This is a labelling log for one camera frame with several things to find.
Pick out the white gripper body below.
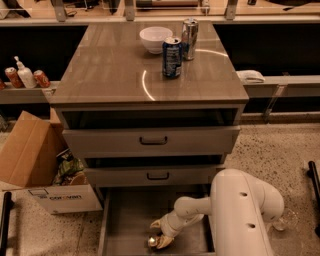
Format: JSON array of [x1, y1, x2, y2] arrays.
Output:
[[160, 213, 182, 238]]

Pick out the orange soda can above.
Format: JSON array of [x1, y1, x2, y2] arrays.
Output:
[[147, 236, 158, 248]]

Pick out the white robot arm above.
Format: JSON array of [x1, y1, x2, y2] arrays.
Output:
[[148, 169, 284, 256]]

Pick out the bottom open grey drawer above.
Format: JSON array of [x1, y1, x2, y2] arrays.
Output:
[[98, 185, 216, 256]]

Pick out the middle grey drawer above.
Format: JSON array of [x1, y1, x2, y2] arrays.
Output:
[[85, 165, 224, 187]]

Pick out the top grey drawer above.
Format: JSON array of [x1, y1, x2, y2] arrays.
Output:
[[63, 126, 240, 158]]

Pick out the grey drawer cabinet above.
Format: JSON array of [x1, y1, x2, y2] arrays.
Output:
[[49, 20, 250, 256]]

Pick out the blue soda can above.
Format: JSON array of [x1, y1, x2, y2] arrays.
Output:
[[162, 36, 182, 78]]

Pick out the red can right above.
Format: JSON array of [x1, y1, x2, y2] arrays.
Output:
[[33, 70, 51, 88]]

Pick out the red can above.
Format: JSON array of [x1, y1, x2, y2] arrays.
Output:
[[5, 67, 23, 88], [33, 70, 51, 88]]

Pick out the silver soda can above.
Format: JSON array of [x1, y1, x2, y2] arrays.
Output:
[[181, 18, 198, 61]]

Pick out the red can left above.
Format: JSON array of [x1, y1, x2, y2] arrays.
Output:
[[5, 67, 23, 88]]

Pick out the white printed cardboard box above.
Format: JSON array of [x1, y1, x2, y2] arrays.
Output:
[[27, 184, 102, 214]]

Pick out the green snack bag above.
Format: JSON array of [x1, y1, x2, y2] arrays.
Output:
[[53, 149, 84, 185]]

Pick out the clear drinking glass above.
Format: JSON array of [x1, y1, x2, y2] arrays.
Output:
[[272, 208, 298, 232]]

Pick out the brown cardboard box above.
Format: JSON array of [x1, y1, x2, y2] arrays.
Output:
[[0, 111, 66, 188]]

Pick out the black bar right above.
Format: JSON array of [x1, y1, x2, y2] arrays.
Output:
[[307, 161, 320, 238]]

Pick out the black bar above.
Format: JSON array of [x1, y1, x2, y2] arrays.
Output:
[[307, 161, 320, 238], [0, 191, 14, 256]]

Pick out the black bar left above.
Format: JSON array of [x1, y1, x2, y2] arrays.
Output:
[[0, 191, 14, 256]]

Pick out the folded white cloth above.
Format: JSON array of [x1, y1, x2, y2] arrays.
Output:
[[237, 70, 265, 84]]

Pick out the white bowl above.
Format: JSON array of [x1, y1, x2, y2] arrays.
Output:
[[139, 26, 173, 54]]

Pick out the white pump bottle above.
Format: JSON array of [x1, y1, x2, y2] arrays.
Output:
[[14, 56, 37, 89]]

